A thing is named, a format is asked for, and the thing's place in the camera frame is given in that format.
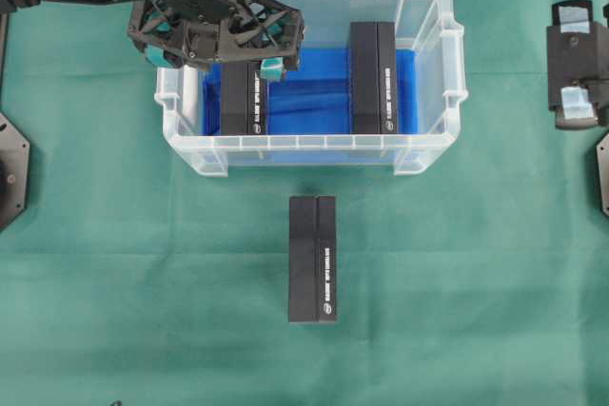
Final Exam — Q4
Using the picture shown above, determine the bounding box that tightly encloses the clear plastic storage case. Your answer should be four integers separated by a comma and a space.
154, 0, 468, 177

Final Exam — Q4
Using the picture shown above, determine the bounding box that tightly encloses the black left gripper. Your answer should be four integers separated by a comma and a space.
128, 0, 305, 81

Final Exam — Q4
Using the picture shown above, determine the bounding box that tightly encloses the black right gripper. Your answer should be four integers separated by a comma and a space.
546, 0, 608, 129

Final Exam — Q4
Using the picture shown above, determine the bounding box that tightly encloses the black camera box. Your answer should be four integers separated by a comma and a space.
288, 196, 338, 324
220, 62, 268, 136
349, 22, 399, 135

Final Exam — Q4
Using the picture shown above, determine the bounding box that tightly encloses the blue liner sheet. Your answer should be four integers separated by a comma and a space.
201, 47, 422, 138

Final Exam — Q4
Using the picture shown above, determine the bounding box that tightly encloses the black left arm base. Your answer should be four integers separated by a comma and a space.
0, 114, 30, 230

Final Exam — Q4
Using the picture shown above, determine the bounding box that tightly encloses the green table cloth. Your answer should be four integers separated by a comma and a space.
1, 0, 608, 405

